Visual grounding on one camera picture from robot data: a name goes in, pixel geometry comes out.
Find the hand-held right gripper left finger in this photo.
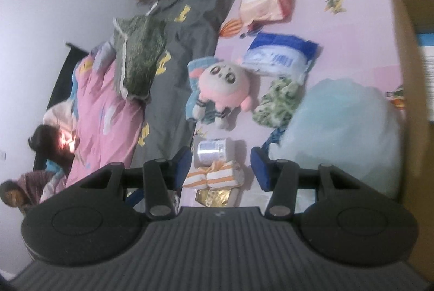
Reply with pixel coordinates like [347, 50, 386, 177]
[79, 146, 193, 219]

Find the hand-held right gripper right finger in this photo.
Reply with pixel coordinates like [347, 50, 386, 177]
[250, 147, 356, 217]

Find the yogurt cup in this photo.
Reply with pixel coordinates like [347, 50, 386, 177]
[196, 138, 236, 167]

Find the orange striped towel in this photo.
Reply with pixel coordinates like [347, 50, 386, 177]
[183, 160, 245, 191]

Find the white plastic bag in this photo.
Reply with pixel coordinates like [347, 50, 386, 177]
[261, 77, 407, 200]

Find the cardboard box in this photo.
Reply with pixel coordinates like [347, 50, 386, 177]
[390, 0, 434, 278]

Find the gold foil packet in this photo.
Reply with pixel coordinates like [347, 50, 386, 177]
[195, 187, 241, 208]

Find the green floral cloth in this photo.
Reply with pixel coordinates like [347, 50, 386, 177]
[253, 77, 304, 129]

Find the pink plush toy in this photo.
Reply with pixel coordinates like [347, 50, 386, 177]
[192, 57, 255, 130]

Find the grey quilt with yellow prints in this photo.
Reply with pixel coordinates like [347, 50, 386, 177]
[129, 0, 241, 169]

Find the pink dotted quilt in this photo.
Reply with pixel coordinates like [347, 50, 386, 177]
[41, 48, 146, 203]

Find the blue and white wipes pack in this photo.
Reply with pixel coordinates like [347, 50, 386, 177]
[242, 32, 321, 83]

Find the green floral pillow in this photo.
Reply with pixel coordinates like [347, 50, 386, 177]
[113, 15, 168, 103]

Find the light grey pillow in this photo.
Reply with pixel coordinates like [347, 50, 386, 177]
[89, 40, 117, 72]

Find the dark headboard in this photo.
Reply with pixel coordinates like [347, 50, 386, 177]
[34, 42, 89, 173]

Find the pink bed sheet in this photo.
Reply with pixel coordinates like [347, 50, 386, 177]
[180, 0, 434, 210]

